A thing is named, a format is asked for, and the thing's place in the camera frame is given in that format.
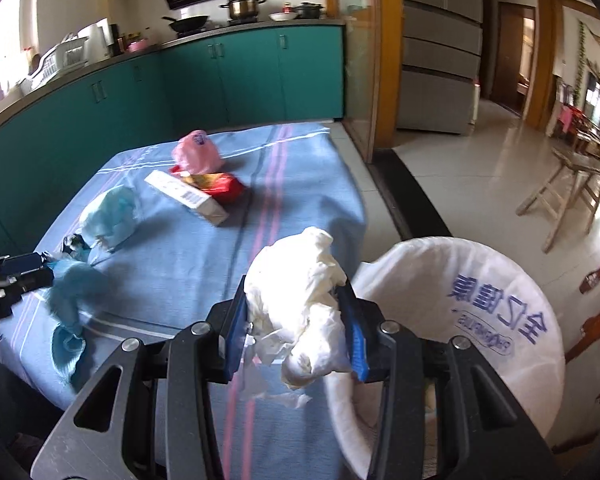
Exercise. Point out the blue striped tablecloth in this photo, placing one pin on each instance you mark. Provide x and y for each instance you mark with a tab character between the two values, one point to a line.
180	270

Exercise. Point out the red snack packet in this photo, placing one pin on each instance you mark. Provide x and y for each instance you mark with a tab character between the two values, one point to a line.
227	187

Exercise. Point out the black wok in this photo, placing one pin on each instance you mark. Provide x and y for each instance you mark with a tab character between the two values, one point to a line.
190	23

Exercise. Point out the black gas stove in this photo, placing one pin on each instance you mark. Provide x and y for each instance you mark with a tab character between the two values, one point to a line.
220	25

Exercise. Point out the steel stock pot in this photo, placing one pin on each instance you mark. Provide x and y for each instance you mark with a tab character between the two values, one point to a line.
243	6

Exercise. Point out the small pink plastic bag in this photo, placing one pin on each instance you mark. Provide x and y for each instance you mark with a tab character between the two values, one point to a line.
197	152

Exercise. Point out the white barcode box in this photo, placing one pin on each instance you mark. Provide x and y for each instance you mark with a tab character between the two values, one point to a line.
187	195

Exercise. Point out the white dish rack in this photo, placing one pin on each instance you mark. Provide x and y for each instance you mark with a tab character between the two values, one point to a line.
60	57

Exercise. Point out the wooden bench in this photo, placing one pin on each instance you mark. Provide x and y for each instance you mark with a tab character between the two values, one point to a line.
580	165

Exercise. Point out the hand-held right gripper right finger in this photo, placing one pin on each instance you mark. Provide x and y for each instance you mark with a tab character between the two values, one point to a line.
355	340

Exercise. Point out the wood framed glass partition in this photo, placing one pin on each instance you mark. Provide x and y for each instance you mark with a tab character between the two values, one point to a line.
360	60

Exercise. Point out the pink container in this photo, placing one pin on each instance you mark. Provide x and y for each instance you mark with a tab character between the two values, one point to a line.
137	46

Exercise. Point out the light blue plastic bag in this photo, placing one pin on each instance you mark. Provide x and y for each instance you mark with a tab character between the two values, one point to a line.
112	215

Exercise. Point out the white bag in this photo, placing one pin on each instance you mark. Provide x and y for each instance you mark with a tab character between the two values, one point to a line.
300	300

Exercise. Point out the teal lower kitchen cabinets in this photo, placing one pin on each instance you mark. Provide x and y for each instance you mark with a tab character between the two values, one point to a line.
255	75

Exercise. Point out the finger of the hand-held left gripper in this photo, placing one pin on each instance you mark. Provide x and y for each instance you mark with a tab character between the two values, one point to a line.
27	264
30	281

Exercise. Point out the trash bin with white bag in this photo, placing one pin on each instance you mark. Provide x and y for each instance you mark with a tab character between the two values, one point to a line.
480	270

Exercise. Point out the green leaf garland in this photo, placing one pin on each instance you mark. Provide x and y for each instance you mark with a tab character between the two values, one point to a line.
581	60

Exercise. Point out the blue cloth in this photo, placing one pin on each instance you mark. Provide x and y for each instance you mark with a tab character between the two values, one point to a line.
75	295

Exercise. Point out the grey refrigerator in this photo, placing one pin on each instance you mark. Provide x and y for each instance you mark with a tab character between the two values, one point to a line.
437	50

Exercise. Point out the brown wooden door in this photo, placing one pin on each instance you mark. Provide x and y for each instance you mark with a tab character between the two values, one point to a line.
507	60

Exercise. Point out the kitchen window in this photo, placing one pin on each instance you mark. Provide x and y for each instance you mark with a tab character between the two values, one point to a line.
5	35

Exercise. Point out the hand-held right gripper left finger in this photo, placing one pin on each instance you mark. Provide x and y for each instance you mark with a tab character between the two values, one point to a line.
236	330

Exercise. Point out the white bowl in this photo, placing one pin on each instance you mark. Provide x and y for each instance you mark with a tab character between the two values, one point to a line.
282	16

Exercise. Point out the white kitchen appliance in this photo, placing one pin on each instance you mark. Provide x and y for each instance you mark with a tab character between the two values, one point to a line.
96	40

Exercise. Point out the wooden dining chairs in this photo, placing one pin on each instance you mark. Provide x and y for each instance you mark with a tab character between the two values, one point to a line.
570	110

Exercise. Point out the black cooking pot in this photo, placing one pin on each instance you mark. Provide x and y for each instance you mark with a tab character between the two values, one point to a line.
308	10

